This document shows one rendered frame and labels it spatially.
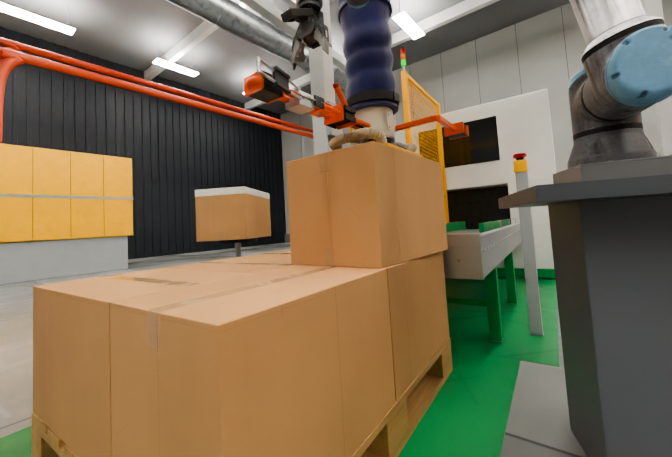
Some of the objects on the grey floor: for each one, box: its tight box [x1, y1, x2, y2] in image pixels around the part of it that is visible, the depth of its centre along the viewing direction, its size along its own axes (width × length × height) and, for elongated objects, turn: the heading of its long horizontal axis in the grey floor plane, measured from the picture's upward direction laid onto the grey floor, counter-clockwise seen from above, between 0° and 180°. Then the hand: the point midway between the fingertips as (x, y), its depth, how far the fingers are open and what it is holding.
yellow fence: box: [401, 70, 449, 223], centre depth 338 cm, size 117×10×210 cm
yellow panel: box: [0, 143, 134, 285], centre depth 654 cm, size 222×91×248 cm
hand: (308, 62), depth 103 cm, fingers open, 14 cm apart
